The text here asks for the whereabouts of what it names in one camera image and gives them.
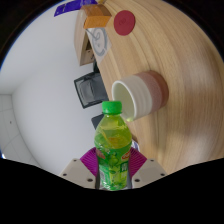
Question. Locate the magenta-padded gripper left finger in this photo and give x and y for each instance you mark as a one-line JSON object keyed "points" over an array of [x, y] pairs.
{"points": [[77, 171]]}

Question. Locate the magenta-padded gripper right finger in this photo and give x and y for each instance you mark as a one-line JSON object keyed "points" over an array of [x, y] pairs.
{"points": [[148, 171]]}

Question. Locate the green drink bottle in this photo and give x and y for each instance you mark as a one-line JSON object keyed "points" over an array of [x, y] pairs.
{"points": [[112, 150]]}

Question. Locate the white and brown mug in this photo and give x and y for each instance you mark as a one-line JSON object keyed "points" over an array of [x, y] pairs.
{"points": [[146, 93]]}

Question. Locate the mesh office chair with grey jacket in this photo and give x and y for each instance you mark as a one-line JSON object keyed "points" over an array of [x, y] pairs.
{"points": [[89, 90]]}

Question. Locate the wooden side desk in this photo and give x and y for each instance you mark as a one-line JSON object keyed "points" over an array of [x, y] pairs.
{"points": [[81, 43]]}

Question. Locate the flat round red coaster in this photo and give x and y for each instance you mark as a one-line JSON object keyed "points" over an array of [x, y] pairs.
{"points": [[124, 22]]}

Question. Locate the orange box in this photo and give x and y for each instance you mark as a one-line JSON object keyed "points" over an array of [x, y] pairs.
{"points": [[96, 16]]}

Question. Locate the purple package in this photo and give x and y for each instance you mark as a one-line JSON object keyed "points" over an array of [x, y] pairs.
{"points": [[68, 8]]}

